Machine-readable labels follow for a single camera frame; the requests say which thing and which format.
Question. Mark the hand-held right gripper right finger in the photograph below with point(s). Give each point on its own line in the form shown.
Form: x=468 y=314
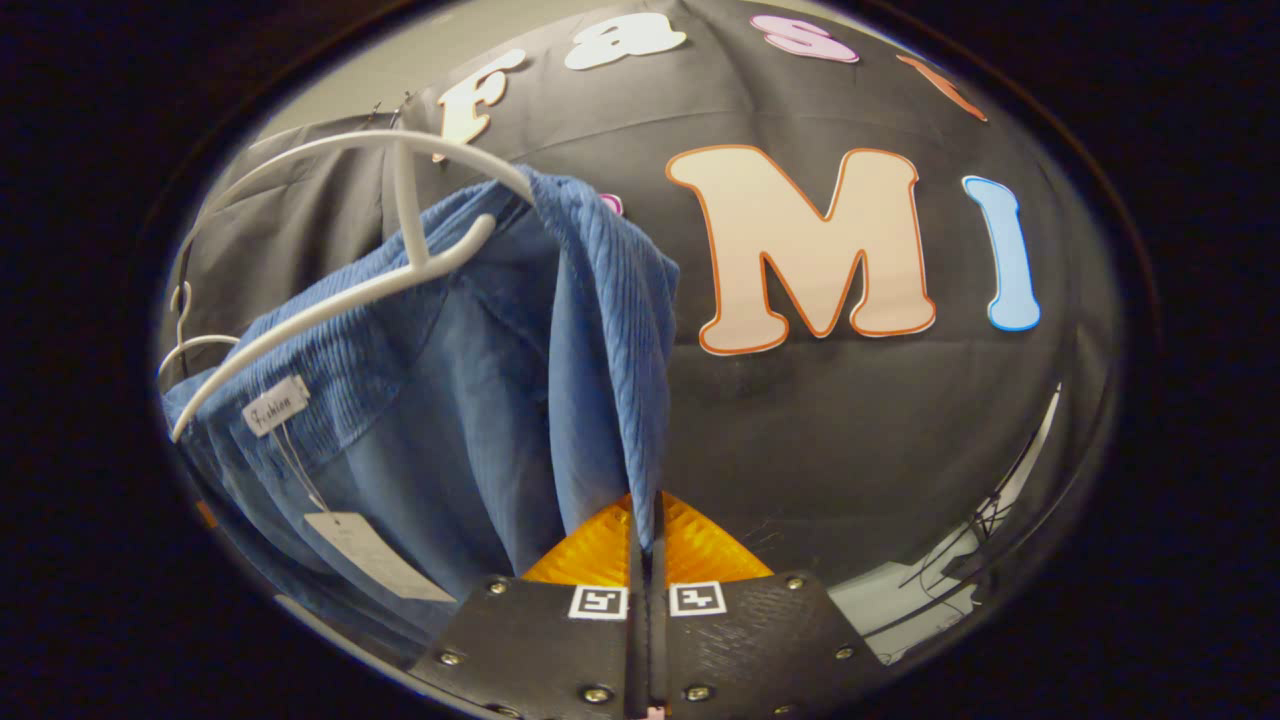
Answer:
x=750 y=640

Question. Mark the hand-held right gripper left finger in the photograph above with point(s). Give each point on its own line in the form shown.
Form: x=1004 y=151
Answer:
x=540 y=640

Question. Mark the white plastic clothes hanger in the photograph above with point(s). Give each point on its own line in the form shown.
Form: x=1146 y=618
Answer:
x=408 y=220
x=195 y=343

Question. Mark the black backdrop cloth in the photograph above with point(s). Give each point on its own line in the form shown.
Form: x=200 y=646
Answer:
x=850 y=430

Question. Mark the black tripod stand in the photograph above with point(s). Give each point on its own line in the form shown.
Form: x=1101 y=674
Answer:
x=985 y=530

